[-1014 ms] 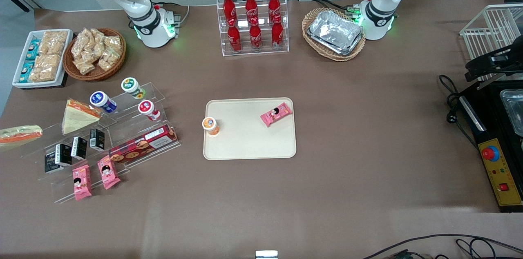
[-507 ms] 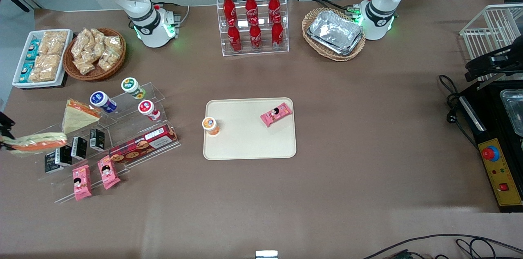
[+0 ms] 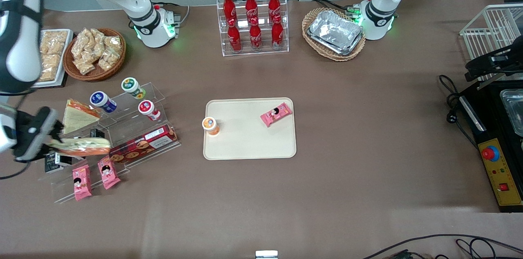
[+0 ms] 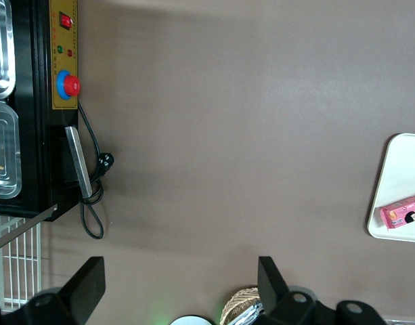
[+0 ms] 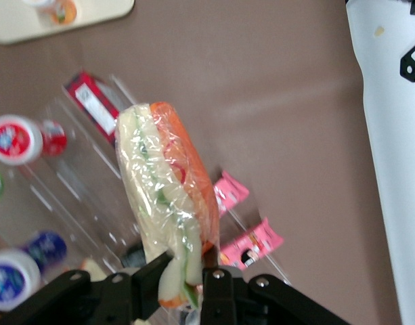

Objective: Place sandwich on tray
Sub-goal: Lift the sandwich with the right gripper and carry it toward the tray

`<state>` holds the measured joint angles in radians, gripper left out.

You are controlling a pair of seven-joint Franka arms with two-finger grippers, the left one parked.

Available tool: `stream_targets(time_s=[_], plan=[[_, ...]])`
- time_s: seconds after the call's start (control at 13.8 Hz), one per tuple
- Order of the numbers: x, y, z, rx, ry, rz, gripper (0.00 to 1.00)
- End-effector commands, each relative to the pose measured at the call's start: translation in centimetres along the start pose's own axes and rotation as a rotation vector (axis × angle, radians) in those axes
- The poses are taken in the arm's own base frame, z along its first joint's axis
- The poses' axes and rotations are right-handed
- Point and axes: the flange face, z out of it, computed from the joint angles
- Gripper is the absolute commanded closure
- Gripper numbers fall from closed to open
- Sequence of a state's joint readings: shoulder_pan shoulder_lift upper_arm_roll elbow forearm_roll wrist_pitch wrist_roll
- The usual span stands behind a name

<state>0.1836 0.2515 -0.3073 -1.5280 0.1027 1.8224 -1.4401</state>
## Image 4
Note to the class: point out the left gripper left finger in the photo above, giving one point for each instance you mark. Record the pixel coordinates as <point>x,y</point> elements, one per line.
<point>82,287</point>

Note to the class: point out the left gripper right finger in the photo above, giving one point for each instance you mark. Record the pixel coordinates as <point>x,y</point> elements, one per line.
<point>275,294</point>

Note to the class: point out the aluminium foil tray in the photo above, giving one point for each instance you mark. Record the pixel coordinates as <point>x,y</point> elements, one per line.
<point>249,315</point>

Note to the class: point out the beige plastic tray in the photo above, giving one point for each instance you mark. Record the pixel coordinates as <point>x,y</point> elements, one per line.
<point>403,162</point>

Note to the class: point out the light wicker basket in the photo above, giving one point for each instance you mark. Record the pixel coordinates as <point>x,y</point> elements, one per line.
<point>237,299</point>

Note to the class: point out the grey metal lever strip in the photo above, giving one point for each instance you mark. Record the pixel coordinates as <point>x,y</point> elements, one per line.
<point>24,225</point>

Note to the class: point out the pink cartoon snack pack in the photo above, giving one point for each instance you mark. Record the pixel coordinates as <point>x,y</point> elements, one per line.
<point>403,213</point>

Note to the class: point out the clear rectangular food container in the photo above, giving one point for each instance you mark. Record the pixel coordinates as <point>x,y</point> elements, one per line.
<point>0,50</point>
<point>4,152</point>

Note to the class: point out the black sealing machine yellow panel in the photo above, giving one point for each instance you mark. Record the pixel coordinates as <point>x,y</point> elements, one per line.
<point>41,135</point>

